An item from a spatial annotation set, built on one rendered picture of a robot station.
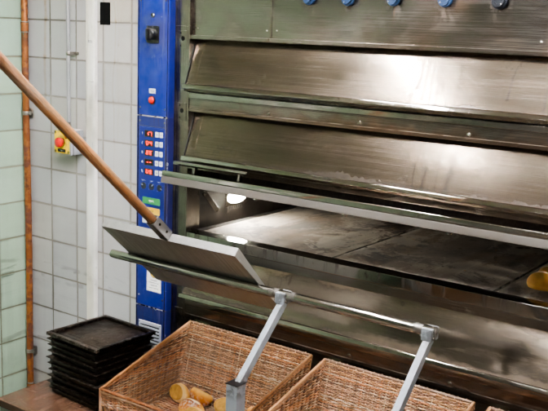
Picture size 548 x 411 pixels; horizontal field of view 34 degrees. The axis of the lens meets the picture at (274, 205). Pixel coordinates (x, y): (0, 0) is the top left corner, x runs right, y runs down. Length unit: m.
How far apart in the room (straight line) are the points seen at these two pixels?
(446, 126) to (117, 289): 1.58
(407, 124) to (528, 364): 0.80
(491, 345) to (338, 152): 0.78
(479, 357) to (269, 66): 1.18
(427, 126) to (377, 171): 0.22
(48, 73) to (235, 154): 1.01
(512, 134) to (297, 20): 0.83
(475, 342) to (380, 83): 0.85
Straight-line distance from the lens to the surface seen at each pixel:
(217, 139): 3.23
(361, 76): 2.88
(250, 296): 2.90
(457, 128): 2.74
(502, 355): 2.81
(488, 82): 2.70
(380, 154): 2.87
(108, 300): 3.74
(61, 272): 3.93
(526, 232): 2.53
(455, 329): 2.86
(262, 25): 3.11
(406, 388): 2.40
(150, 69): 3.38
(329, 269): 3.02
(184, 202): 3.37
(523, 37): 2.67
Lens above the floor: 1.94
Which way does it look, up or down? 11 degrees down
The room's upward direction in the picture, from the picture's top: 2 degrees clockwise
